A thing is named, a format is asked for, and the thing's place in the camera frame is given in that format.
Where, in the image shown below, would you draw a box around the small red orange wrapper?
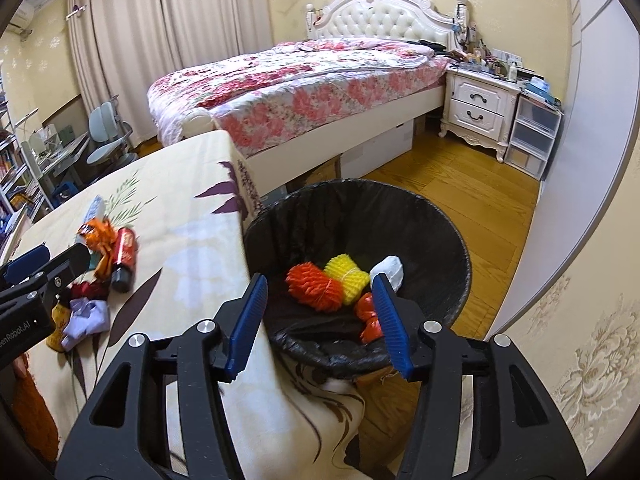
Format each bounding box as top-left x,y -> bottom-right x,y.
354,292 -> 383,344

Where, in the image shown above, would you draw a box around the teal white small box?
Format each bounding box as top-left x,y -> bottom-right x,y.
88,252 -> 102,271

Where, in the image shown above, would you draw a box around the lavender paper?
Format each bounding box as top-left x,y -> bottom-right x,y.
61,298 -> 111,352

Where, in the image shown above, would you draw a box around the white plastic bag ball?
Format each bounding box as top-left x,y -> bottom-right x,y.
369,256 -> 405,292

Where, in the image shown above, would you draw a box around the yellow foam fruit net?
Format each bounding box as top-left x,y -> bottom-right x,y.
323,254 -> 370,306

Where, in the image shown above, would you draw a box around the red cylindrical bottle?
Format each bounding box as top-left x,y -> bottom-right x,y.
111,228 -> 138,294

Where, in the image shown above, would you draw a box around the milk powder sachet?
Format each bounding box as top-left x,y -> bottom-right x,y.
75,195 -> 106,244

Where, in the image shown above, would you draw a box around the red foam fruit net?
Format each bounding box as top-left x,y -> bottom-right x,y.
285,262 -> 344,313

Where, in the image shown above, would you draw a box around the black trash bin with liner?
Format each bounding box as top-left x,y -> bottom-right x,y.
244,179 -> 472,379

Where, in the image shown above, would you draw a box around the white bookshelf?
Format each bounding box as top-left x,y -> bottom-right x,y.
1,80 -> 51,262

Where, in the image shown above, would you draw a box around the study desk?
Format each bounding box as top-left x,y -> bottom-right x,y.
21,132 -> 90,197

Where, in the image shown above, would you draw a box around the floral pattern tablecloth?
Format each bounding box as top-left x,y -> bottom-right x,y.
17,131 -> 363,479

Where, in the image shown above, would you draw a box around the light blue desk chair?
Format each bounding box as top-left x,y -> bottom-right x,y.
87,96 -> 138,170

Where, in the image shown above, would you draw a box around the white box under bed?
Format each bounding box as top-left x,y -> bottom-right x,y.
340,120 -> 413,178

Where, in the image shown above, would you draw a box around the bed with floral quilt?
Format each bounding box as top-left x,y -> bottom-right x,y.
148,37 -> 451,195

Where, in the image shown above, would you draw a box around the white bedside nightstand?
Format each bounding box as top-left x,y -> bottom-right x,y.
438,65 -> 520,162

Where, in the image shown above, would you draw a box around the plastic drawer storage unit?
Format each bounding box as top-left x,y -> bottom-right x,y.
504,91 -> 563,181

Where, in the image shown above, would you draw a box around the beige curtains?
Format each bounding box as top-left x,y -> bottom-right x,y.
67,0 -> 272,145

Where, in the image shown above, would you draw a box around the white sliding wardrobe door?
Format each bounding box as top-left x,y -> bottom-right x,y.
489,0 -> 639,334

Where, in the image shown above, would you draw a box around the white tufted headboard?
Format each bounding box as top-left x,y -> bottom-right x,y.
306,0 -> 470,50

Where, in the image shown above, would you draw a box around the wall air conditioner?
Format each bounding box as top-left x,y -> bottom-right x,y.
8,0 -> 35,40

